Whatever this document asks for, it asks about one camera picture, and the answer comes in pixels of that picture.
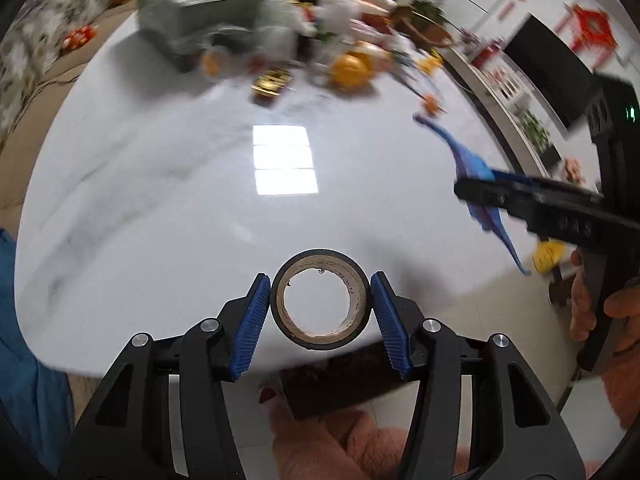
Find small yellow toy figure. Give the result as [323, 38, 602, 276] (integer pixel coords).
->
[417, 52, 446, 76]

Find white slotted rack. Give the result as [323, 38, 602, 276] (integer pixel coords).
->
[492, 67, 526, 101]

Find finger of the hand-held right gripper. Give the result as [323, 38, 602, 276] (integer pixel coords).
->
[492, 170, 602, 202]
[454, 176, 537, 229]

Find person's right forearm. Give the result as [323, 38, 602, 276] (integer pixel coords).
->
[600, 347, 640, 431]

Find small golden toy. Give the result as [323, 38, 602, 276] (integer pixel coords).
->
[250, 67, 293, 103]

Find person's pink fleece pants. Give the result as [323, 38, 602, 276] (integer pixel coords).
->
[257, 382, 476, 480]

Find red fire extinguisher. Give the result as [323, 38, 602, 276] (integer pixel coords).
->
[472, 42, 501, 68]

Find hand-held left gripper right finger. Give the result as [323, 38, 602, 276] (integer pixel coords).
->
[369, 271, 586, 480]

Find grey box of scraps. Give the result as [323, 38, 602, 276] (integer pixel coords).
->
[136, 0, 301, 73]

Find row of floral sofa cushions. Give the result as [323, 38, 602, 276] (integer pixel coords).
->
[0, 0, 133, 126]

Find person's right hand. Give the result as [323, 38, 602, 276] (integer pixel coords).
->
[569, 249, 640, 356]

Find black flat television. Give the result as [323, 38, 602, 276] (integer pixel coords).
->
[502, 14, 608, 131]

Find pink plush toy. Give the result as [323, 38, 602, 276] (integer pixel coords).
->
[562, 157, 586, 183]

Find small green potted plant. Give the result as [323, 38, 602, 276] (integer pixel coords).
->
[520, 110, 556, 153]

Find large green potted plant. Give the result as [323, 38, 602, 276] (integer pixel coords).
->
[410, 0, 448, 21]

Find blue cloth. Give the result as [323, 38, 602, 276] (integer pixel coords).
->
[0, 229, 76, 473]

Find red plush toy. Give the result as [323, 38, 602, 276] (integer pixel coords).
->
[62, 25, 98, 52]

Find large red knot decoration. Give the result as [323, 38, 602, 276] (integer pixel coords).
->
[570, 4, 618, 68]

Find tan fabric sofa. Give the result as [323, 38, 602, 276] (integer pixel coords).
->
[0, 0, 136, 241]

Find white plastic bag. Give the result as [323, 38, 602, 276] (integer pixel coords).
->
[320, 0, 361, 33]

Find black tape roll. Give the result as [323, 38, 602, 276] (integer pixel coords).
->
[270, 249, 373, 351]

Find orange fruit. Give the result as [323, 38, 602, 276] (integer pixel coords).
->
[327, 52, 376, 92]

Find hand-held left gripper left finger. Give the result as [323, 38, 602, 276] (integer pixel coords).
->
[57, 272, 273, 480]

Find yellow round object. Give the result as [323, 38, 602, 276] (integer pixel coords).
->
[531, 240, 568, 275]

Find white television bench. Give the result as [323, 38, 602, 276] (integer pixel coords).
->
[440, 45, 566, 171]

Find blue dinosaur toy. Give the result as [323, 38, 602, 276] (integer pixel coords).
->
[412, 112, 532, 276]

